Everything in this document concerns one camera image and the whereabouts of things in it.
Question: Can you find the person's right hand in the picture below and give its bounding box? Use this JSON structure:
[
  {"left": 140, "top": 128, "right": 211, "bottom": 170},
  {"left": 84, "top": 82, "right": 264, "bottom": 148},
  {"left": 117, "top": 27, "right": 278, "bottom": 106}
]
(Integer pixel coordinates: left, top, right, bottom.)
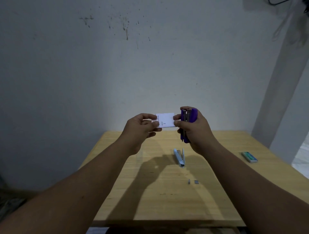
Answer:
[{"left": 173, "top": 106, "right": 219, "bottom": 155}]

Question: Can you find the person's right forearm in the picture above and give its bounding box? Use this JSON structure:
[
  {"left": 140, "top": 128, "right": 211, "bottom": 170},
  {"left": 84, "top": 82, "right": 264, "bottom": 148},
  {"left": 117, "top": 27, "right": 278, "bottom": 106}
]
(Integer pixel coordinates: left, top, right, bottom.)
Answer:
[{"left": 201, "top": 142, "right": 309, "bottom": 234}]

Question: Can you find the person's left hand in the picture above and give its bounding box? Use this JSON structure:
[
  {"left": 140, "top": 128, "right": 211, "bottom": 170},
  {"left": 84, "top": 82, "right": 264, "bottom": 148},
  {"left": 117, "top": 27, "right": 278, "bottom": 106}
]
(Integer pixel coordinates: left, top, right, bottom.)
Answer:
[{"left": 121, "top": 113, "right": 163, "bottom": 157}]

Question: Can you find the person's left forearm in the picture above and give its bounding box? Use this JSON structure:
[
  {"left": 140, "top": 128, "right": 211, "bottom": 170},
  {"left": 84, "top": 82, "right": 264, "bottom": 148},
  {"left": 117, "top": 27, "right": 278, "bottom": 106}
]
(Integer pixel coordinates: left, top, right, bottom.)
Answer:
[{"left": 0, "top": 135, "right": 136, "bottom": 234}]

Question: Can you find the purple stapler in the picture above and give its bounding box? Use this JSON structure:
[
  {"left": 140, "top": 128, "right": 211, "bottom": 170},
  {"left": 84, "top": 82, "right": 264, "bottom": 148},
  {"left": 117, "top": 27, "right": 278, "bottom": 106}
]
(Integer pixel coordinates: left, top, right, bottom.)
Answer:
[{"left": 180, "top": 108, "right": 198, "bottom": 143}]

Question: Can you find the white staple box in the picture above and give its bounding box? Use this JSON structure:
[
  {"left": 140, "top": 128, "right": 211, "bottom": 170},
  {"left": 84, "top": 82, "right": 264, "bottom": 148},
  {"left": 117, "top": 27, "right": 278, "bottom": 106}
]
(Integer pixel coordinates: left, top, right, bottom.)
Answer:
[{"left": 155, "top": 112, "right": 176, "bottom": 128}]

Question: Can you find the green staple box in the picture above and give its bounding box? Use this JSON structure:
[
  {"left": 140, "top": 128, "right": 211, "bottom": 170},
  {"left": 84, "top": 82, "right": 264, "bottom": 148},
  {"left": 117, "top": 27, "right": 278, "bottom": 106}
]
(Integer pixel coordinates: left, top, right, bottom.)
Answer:
[{"left": 241, "top": 152, "right": 258, "bottom": 163}]

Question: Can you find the light blue stapler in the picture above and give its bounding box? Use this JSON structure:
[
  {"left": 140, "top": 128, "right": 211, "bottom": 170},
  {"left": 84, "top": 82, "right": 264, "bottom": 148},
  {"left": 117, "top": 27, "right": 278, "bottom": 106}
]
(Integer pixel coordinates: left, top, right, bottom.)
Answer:
[{"left": 173, "top": 148, "right": 186, "bottom": 168}]

